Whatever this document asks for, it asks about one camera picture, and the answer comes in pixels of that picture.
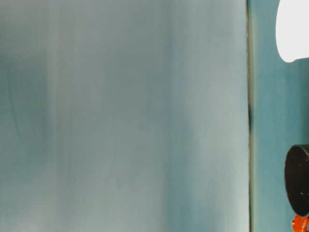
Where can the blue-green table cloth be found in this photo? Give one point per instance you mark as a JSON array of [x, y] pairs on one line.
[[268, 120]]

